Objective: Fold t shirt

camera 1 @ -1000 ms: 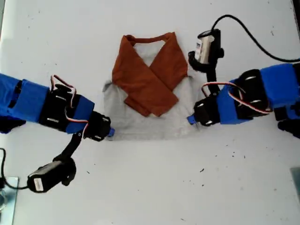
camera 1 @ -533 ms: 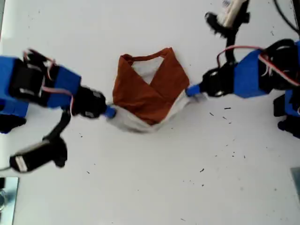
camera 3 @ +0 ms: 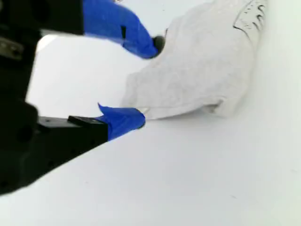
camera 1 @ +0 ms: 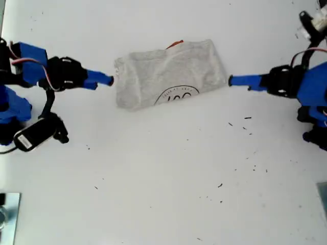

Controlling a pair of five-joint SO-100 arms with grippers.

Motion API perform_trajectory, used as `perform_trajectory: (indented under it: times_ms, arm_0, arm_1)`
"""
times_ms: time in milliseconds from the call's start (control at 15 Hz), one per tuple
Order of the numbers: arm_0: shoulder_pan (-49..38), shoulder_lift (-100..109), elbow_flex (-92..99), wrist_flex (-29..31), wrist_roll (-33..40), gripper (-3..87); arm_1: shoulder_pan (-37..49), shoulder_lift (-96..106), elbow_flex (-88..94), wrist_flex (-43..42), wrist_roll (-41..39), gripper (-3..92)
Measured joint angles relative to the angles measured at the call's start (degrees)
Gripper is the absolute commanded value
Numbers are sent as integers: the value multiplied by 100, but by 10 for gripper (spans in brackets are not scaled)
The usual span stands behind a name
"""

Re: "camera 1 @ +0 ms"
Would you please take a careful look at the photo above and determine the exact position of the black camera box with label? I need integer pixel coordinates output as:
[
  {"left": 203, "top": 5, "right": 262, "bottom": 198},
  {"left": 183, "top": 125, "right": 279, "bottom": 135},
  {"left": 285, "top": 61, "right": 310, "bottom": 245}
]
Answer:
[{"left": 13, "top": 118, "right": 58, "bottom": 153}]

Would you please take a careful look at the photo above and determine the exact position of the black camera stalk bracket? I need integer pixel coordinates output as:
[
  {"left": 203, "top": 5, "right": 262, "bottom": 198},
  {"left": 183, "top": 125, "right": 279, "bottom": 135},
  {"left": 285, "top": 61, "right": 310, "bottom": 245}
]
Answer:
[
  {"left": 37, "top": 89, "right": 70, "bottom": 144},
  {"left": 298, "top": 10, "right": 327, "bottom": 70}
]

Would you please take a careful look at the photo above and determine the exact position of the black camera cable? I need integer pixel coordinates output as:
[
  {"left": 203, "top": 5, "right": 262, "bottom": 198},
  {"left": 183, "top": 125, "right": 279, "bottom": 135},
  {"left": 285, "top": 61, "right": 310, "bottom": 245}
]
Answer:
[{"left": 0, "top": 146, "right": 19, "bottom": 155}]

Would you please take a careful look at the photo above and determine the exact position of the grey shirt with brown sleeves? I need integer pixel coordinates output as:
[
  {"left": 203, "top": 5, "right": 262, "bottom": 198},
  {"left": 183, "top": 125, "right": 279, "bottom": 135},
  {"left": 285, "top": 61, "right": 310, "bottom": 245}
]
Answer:
[{"left": 113, "top": 38, "right": 228, "bottom": 112}]

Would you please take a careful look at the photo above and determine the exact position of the silver white camera box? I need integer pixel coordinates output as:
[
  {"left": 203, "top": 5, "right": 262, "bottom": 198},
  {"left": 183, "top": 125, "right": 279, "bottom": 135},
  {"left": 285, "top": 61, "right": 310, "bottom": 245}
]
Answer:
[{"left": 312, "top": 5, "right": 327, "bottom": 31}]

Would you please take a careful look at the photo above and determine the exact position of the red white servo wire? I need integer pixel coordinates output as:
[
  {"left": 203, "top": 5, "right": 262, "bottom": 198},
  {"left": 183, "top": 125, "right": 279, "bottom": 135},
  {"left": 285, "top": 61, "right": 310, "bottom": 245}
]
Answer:
[
  {"left": 291, "top": 47, "right": 327, "bottom": 67},
  {"left": 9, "top": 40, "right": 67, "bottom": 92}
]

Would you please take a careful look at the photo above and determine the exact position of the steel plate with black clamp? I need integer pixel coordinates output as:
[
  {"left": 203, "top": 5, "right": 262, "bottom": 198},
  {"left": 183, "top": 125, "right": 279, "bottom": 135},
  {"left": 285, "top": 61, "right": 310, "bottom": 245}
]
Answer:
[{"left": 0, "top": 192, "right": 22, "bottom": 245}]

